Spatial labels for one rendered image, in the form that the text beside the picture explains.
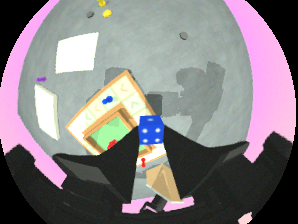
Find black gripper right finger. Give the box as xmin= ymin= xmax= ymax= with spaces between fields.
xmin=162 ymin=124 xmax=250 ymax=198

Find red pawn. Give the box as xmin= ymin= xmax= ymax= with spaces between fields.
xmin=141 ymin=157 xmax=146 ymax=168

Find blue pawn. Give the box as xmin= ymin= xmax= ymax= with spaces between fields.
xmin=101 ymin=96 xmax=113 ymax=104

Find red die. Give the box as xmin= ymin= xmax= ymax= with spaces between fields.
xmin=106 ymin=140 xmax=118 ymax=149

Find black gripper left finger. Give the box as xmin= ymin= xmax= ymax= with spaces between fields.
xmin=52 ymin=125 xmax=140 ymax=204

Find blue die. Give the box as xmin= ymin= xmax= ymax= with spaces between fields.
xmin=138 ymin=116 xmax=164 ymax=144

